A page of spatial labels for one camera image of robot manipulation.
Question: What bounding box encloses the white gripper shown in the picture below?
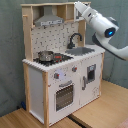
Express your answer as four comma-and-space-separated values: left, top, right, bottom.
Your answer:
74, 1, 98, 21

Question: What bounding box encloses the oven door with handle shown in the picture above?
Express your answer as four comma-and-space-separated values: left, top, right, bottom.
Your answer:
55, 81, 74, 112

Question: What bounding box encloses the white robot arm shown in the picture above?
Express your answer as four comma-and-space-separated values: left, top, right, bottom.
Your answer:
74, 2, 128, 60

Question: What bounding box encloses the wooden toy kitchen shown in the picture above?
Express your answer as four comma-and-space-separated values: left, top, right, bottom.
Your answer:
22, 2, 104, 127

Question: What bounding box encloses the toy microwave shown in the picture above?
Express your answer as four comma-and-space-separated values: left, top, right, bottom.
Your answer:
66, 3, 90, 21

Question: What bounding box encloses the black toy faucet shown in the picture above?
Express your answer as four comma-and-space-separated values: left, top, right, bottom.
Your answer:
67, 33, 82, 49

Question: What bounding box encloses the grey range hood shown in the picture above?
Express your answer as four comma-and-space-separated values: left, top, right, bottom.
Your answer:
35, 5, 64, 27

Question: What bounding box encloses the grey toy sink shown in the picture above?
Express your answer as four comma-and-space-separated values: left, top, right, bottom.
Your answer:
66, 47, 94, 56

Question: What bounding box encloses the black toy stovetop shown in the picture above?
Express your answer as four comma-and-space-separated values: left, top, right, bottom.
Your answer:
35, 53, 71, 67

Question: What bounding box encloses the right red stove knob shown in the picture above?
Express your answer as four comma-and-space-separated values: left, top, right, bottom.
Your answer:
71, 65, 79, 73

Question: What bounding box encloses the red stove knob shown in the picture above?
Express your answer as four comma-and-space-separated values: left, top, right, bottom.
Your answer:
71, 65, 79, 73
54, 73, 60, 79

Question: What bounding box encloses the small metal pot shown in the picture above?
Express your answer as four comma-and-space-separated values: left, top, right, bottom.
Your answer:
38, 51, 54, 61

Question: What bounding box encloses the left red stove knob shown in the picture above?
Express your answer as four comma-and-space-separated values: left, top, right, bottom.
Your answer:
54, 73, 60, 79

